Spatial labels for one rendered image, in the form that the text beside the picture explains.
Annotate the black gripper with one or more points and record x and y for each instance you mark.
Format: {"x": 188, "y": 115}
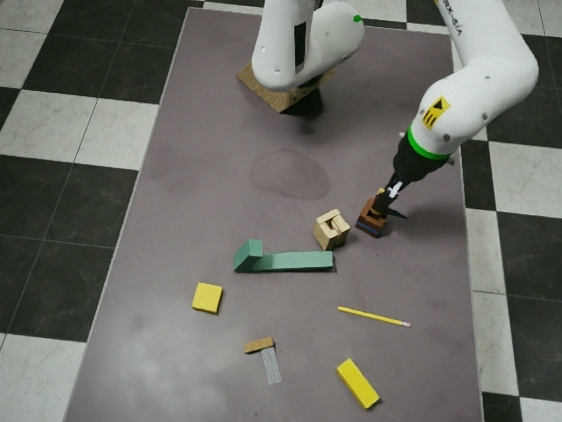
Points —
{"x": 405, "y": 176}

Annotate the try square with wooden stock and grey blade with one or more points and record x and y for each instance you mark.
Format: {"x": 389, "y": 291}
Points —
{"x": 269, "y": 358}

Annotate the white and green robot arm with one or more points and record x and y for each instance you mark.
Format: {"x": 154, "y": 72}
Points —
{"x": 455, "y": 110}

